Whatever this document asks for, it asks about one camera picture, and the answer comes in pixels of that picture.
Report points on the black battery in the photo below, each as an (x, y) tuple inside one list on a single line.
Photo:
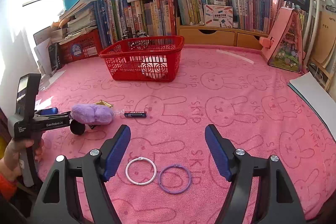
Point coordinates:
[(135, 114)]

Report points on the wooden drawer shelf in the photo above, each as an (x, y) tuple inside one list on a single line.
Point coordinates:
[(210, 36)]

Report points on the gold foil wrapper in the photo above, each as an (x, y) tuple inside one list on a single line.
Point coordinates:
[(103, 103)]

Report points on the pink house-shaped toy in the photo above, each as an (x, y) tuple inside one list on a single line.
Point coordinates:
[(283, 37)]

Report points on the white paper board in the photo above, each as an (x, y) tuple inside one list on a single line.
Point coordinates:
[(309, 90)]

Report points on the white plush toy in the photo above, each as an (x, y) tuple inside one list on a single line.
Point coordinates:
[(147, 60)]

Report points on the person's left hand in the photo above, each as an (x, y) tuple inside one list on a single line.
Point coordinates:
[(10, 155)]

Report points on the purple plush toy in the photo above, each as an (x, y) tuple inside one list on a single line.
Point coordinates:
[(92, 113)]

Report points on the black flat device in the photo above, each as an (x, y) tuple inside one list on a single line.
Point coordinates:
[(53, 56)]

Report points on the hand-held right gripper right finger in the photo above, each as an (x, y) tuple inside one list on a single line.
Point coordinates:
[(218, 153)]

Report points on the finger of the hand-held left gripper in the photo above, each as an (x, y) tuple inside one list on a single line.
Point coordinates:
[(50, 110), (60, 116)]

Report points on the black round disc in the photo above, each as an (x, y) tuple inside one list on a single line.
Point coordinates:
[(77, 128)]

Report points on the white leaning boards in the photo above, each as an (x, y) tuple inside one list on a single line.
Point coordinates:
[(42, 50)]

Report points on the red plastic crate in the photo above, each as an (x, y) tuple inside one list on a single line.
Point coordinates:
[(86, 48)]

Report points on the row of upright books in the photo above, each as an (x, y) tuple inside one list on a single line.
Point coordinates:
[(136, 16), (244, 3)]

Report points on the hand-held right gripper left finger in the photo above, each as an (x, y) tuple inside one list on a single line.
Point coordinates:
[(116, 153)]

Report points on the stack of flat books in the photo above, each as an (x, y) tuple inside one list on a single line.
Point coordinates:
[(78, 22)]

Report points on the pink rabbit print towel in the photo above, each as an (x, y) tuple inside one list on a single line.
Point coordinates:
[(236, 113)]

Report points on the white printed box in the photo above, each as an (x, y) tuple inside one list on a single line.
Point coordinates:
[(218, 15)]

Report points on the red plastic basket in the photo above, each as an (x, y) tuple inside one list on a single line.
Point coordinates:
[(126, 66)]

